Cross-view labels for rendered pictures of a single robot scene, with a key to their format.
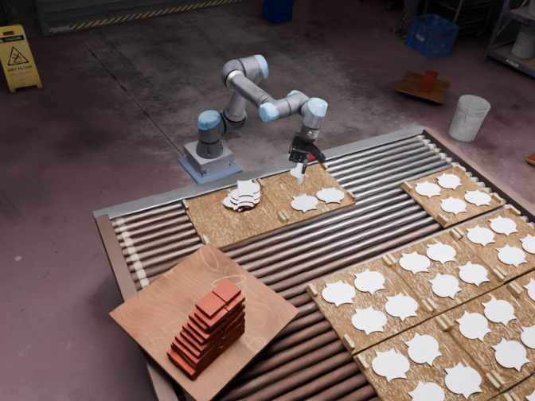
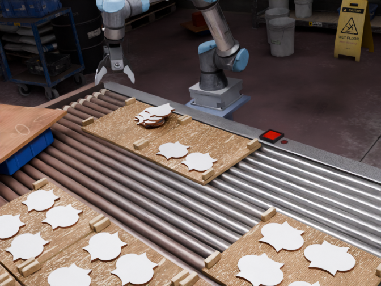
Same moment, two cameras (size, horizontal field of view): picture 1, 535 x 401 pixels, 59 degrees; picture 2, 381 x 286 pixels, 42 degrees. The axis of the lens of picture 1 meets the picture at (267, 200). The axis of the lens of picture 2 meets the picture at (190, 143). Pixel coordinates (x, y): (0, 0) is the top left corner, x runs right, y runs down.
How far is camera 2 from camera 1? 2.55 m
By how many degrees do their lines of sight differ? 64
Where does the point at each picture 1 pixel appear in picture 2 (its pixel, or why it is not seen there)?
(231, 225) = (117, 126)
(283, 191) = (186, 135)
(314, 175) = (231, 144)
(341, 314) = (13, 209)
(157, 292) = (7, 109)
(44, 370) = not seen: hidden behind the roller
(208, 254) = (51, 114)
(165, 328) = not seen: outside the picture
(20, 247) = not seen: hidden behind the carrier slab
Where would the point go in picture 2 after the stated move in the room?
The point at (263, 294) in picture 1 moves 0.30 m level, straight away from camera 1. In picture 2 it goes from (8, 146) to (80, 131)
